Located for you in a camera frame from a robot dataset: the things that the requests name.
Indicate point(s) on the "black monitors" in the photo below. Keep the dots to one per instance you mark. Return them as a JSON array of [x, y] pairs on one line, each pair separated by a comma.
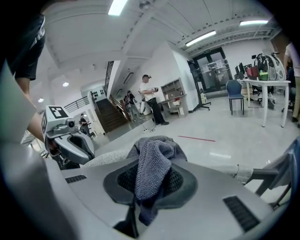
[[240, 70]]

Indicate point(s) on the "grey desk hutch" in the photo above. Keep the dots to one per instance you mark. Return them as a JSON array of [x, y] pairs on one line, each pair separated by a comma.
[[174, 98]]

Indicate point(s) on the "black floor stand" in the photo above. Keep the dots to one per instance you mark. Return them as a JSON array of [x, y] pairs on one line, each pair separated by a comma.
[[199, 93]]

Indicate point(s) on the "red box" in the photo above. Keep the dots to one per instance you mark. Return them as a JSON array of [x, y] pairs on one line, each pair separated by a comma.
[[253, 72]]

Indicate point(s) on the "dark grey cloth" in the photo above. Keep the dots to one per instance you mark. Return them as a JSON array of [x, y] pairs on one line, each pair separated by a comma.
[[152, 164]]

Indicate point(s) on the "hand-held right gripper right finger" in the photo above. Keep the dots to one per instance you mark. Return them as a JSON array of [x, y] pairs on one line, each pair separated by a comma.
[[211, 211]]

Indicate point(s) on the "brown staircase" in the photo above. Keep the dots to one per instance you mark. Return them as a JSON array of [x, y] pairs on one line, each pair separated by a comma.
[[110, 114]]

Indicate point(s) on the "grey shell chair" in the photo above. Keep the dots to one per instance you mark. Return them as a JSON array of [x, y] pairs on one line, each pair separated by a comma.
[[107, 157]]

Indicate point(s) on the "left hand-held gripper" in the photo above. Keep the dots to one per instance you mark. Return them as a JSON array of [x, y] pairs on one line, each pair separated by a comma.
[[55, 126]]

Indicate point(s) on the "white and black backpack device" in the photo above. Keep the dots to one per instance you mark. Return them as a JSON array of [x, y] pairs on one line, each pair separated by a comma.
[[272, 66]]

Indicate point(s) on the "person's black clothed torso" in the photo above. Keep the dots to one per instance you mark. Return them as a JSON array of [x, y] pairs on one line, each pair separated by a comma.
[[28, 51]]

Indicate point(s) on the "red floor tape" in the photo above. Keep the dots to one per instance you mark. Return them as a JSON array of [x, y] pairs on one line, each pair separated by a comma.
[[197, 138]]

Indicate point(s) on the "glass double door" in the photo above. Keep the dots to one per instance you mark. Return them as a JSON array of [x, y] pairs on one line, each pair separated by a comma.
[[211, 70]]

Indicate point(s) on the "blue cloth covered table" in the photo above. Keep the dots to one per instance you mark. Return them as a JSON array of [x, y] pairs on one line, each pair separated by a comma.
[[295, 159]]

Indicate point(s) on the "person's left forearm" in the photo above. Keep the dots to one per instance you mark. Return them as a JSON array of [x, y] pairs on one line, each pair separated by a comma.
[[35, 126]]

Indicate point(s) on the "white long table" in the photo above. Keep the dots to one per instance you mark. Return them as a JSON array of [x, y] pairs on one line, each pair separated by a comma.
[[267, 82]]

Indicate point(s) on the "blue chair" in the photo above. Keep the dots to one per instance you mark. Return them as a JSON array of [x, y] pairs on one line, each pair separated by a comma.
[[234, 90]]

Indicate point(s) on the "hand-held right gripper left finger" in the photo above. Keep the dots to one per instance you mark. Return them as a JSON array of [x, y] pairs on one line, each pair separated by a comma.
[[82, 206]]

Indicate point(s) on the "long ceiling light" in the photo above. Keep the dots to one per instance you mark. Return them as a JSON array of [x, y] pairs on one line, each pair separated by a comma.
[[117, 7], [200, 38], [254, 22]]

